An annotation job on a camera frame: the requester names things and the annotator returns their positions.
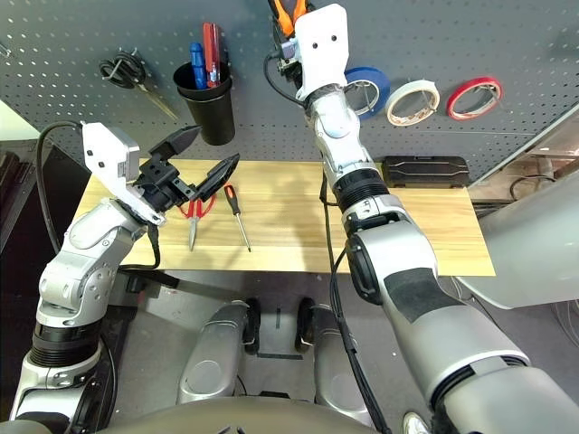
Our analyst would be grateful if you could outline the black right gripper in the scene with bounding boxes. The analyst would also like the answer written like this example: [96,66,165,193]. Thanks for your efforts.
[270,15,303,87]

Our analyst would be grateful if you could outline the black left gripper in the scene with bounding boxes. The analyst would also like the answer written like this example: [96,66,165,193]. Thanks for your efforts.
[134,125,241,213]

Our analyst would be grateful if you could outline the orange black pliers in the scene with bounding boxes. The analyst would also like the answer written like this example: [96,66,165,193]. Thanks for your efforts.
[268,0,314,36]

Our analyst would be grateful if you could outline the orange black screwdriver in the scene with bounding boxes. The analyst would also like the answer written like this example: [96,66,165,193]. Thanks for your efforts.
[223,184,252,253]

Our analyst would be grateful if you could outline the white tape roll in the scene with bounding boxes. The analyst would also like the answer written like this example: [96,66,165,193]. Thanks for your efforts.
[384,79,441,127]

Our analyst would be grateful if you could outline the grey metal pegboard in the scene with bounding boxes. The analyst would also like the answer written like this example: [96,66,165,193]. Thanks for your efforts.
[0,0,579,191]

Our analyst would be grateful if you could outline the black cup holder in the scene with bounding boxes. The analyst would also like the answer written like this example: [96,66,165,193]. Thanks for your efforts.
[173,61,237,146]

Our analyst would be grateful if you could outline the blue tape roll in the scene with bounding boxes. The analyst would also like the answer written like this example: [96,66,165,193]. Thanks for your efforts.
[341,66,393,121]

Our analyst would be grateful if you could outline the silver left robot leg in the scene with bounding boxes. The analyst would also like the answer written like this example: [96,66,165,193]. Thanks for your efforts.
[176,297,261,406]

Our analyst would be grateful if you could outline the red tape roll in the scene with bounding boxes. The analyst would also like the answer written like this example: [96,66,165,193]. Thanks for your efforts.
[445,75,504,122]

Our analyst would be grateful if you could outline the black plastic tool case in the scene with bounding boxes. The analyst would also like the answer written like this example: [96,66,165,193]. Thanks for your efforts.
[382,155,470,190]

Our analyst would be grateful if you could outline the dark side cabinet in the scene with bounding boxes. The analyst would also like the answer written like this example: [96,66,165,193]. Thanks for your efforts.
[0,139,91,317]

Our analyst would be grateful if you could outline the grey robot torso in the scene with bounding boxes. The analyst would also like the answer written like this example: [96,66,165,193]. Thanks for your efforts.
[103,395,376,434]

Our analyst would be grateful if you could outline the large grey rounded shell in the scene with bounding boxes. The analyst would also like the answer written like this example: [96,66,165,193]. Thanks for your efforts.
[456,169,579,311]

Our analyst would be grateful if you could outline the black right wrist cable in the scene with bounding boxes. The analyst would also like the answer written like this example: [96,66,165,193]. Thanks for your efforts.
[262,52,312,111]

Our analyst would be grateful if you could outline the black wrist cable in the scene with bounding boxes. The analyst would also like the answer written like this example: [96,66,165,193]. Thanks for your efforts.
[262,52,312,111]
[118,223,163,272]

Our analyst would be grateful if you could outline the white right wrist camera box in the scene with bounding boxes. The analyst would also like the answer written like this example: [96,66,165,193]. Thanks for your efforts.
[293,3,350,101]

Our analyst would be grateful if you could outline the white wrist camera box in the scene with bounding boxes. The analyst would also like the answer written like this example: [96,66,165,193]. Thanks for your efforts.
[293,3,350,101]
[81,120,166,226]

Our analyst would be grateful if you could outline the red handled scissors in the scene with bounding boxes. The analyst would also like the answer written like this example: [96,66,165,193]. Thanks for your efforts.
[178,193,217,252]

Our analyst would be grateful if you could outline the blue handled screwdriver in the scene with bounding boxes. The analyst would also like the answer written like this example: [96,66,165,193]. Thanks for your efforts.
[189,42,208,90]

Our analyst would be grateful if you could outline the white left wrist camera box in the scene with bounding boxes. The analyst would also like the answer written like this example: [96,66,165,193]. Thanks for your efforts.
[81,120,166,226]

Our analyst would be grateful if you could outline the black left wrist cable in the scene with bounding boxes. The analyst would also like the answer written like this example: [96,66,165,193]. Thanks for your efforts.
[118,223,163,272]

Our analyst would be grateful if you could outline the black handled scissors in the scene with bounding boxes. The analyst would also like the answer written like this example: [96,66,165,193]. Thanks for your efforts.
[98,48,180,122]

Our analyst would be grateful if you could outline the black table bracket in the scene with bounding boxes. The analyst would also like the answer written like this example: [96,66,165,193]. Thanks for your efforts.
[128,269,180,291]

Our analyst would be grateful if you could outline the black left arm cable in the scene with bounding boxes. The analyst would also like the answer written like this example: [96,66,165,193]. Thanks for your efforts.
[34,120,85,254]

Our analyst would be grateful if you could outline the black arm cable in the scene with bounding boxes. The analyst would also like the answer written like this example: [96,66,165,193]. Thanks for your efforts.
[318,171,394,434]
[34,120,85,254]

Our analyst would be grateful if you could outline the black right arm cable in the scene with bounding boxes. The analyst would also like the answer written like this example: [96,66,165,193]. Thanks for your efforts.
[318,171,394,434]

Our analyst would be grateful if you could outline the light grey pegboard side rail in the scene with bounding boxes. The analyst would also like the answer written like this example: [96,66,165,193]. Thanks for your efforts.
[467,104,579,189]

